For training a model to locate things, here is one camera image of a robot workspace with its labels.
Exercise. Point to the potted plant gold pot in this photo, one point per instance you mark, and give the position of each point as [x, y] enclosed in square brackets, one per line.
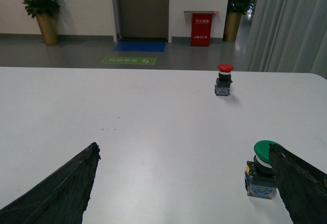
[235, 10]
[46, 13]

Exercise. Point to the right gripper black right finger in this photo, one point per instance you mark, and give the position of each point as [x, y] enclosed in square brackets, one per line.
[301, 186]

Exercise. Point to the green mushroom push button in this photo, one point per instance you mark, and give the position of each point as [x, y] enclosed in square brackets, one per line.
[260, 180]

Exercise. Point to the red mushroom push button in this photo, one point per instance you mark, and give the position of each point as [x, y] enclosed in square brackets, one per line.
[223, 81]

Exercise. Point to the blue floor mat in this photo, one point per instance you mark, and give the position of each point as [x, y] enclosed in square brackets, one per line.
[140, 46]

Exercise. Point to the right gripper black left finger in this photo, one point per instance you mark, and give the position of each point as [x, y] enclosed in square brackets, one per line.
[62, 197]

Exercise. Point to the red fire extinguisher cabinet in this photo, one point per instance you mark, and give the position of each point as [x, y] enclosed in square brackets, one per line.
[201, 27]

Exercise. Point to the right potted plant gold pot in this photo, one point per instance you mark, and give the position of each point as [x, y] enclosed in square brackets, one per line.
[235, 10]

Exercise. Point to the green floor sign sticker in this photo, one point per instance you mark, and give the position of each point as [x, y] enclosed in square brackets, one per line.
[129, 60]

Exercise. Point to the grey door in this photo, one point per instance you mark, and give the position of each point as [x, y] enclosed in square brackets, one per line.
[144, 19]

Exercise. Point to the left potted plant gold pot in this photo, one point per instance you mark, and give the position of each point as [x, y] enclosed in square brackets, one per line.
[46, 13]

